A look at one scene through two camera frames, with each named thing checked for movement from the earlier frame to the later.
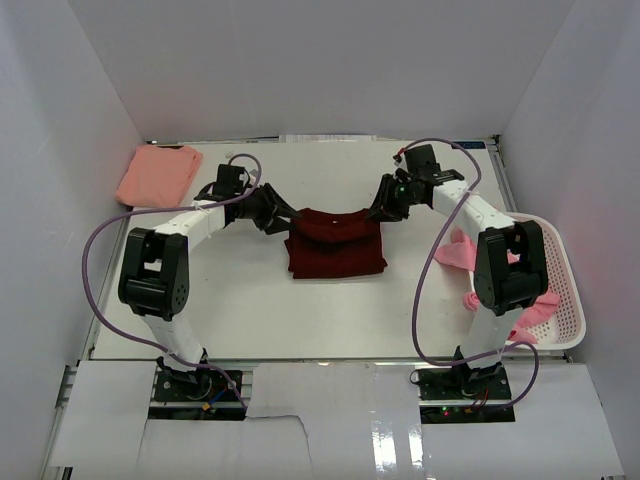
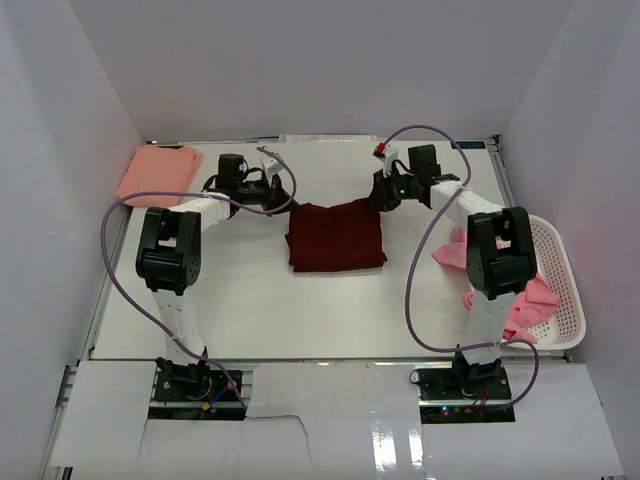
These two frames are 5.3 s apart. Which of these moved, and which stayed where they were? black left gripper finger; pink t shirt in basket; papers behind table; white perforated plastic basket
Moved: black left gripper finger
Stayed: white perforated plastic basket; papers behind table; pink t shirt in basket
